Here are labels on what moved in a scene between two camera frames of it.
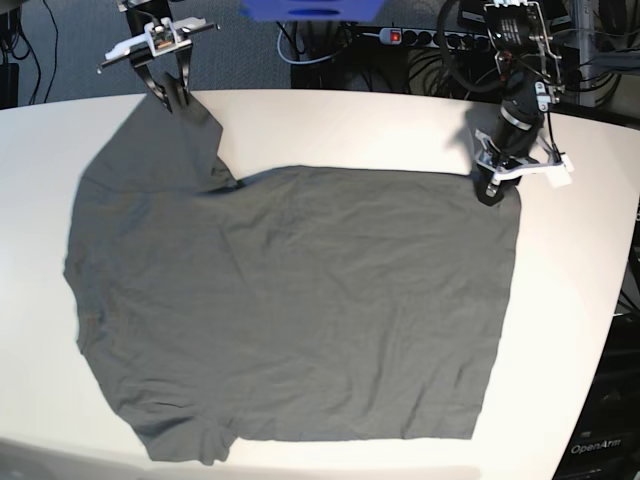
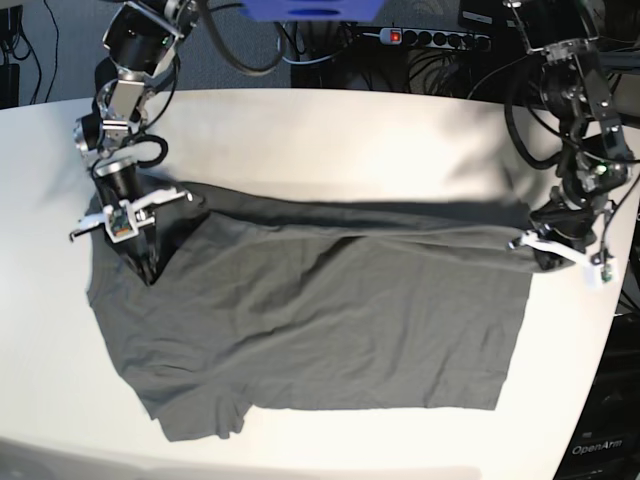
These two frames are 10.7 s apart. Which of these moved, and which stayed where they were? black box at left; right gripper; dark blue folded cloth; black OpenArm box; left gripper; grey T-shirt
Moved: right gripper; grey T-shirt; left gripper
Stayed: black box at left; black OpenArm box; dark blue folded cloth
